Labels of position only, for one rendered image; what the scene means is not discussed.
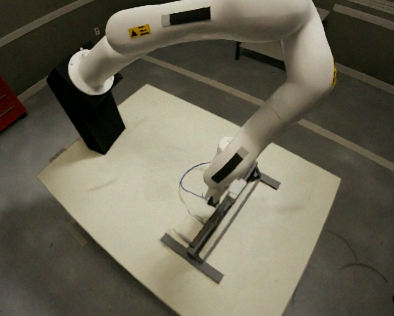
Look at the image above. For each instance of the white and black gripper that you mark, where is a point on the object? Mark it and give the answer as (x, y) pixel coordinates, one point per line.
(215, 195)

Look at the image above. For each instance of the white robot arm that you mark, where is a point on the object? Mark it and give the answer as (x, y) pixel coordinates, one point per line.
(310, 67)

